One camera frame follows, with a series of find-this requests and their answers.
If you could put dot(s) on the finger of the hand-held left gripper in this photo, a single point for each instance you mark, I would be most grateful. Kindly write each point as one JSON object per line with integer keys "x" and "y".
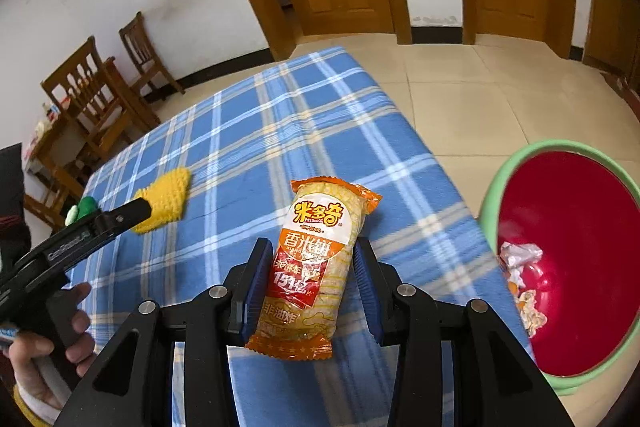
{"x": 122, "y": 217}

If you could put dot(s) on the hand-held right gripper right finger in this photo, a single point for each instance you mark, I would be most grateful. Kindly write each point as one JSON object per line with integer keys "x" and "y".
{"x": 367, "y": 292}

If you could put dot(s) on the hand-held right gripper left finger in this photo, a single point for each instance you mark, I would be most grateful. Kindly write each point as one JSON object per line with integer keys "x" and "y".
{"x": 260, "y": 287}

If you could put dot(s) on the yellow scrub brush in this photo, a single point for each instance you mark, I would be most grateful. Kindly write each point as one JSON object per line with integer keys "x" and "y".
{"x": 167, "y": 197}

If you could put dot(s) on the orange snack packet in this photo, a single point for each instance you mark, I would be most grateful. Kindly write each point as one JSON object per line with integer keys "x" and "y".
{"x": 310, "y": 257}

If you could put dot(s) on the orange cloth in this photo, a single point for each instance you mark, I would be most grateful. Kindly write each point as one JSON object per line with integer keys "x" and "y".
{"x": 514, "y": 289}

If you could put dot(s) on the white tissue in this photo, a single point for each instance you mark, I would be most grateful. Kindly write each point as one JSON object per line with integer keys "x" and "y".
{"x": 520, "y": 254}

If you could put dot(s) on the cream paper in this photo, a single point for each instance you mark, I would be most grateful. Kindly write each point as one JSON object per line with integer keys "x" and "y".
{"x": 534, "y": 314}

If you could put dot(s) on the red basin with green rim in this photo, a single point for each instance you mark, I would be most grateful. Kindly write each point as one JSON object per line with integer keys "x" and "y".
{"x": 575, "y": 217}

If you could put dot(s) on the person's left hand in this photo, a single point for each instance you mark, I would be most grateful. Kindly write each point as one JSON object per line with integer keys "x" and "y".
{"x": 80, "y": 322}

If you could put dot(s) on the green flower-shaped container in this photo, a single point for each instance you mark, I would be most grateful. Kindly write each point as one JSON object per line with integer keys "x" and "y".
{"x": 86, "y": 205}

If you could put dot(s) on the wooden chair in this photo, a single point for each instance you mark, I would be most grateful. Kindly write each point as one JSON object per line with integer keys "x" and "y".
{"x": 142, "y": 47}
{"x": 80, "y": 77}
{"x": 47, "y": 207}

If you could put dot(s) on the dark clothing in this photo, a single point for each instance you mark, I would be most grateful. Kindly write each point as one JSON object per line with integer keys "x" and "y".
{"x": 11, "y": 197}

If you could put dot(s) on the white figurine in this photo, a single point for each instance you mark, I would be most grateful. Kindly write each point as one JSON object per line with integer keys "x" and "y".
{"x": 42, "y": 127}

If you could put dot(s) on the blue plaid tablecloth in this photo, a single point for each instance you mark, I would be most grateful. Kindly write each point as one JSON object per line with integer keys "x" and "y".
{"x": 300, "y": 122}

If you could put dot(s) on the red floor mat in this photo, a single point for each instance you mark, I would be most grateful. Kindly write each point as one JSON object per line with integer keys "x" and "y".
{"x": 622, "y": 87}

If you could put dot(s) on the small wooden door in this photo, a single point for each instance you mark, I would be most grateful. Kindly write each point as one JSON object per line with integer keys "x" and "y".
{"x": 612, "y": 22}

